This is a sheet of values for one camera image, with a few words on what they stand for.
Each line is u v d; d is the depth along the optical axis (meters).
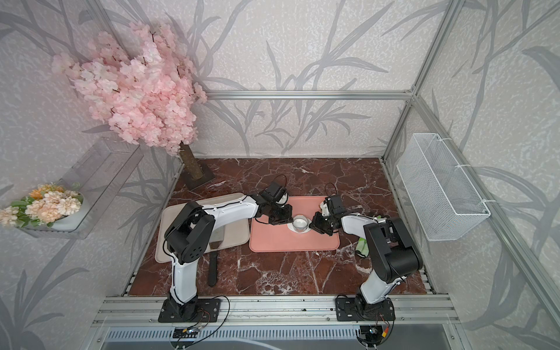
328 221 0.82
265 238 0.88
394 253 0.47
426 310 0.75
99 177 0.76
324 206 0.91
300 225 0.93
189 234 0.51
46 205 0.49
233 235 0.91
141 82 0.64
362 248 0.86
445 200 0.60
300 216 0.94
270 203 0.75
